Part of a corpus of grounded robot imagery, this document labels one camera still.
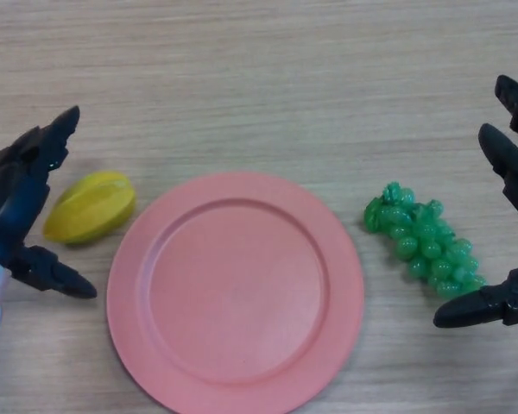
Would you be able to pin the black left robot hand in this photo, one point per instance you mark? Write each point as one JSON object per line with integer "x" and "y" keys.
{"x": 8, "y": 207}

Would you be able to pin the yellow starfruit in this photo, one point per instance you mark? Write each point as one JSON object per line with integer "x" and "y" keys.
{"x": 90, "y": 209}

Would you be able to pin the pink round plate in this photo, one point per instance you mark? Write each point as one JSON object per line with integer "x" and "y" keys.
{"x": 235, "y": 293}

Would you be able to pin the green grape bunch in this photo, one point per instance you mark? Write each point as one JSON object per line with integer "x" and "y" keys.
{"x": 427, "y": 246}

